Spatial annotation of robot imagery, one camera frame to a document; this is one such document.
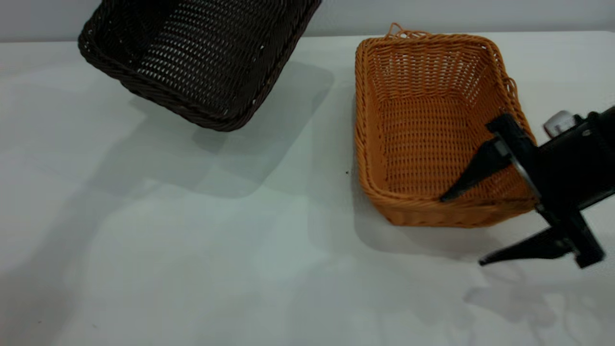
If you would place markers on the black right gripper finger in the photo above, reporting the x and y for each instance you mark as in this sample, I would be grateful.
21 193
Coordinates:
480 170
533 249

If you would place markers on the orange wicker basket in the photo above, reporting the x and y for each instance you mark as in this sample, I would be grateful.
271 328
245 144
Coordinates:
418 139

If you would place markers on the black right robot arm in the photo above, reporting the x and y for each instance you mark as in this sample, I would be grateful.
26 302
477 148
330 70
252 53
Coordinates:
604 154

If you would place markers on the black wicker basket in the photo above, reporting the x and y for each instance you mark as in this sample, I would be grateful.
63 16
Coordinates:
202 57

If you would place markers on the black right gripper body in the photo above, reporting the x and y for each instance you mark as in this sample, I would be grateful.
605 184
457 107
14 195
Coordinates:
562 168

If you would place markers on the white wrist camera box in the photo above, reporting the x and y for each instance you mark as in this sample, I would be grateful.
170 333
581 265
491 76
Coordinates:
559 123

